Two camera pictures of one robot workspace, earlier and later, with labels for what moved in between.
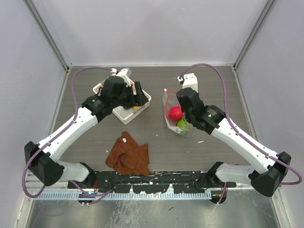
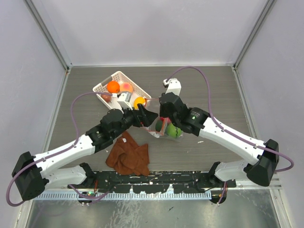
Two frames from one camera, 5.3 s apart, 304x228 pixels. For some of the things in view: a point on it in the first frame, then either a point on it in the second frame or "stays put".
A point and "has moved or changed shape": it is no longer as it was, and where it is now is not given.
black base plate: (157, 182) stays put
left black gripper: (137, 99) → (145, 116)
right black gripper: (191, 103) → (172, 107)
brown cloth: (128, 158) stays put
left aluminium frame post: (40, 14) stays put
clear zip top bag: (170, 99) has moved or changed shape
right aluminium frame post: (262, 16) stays put
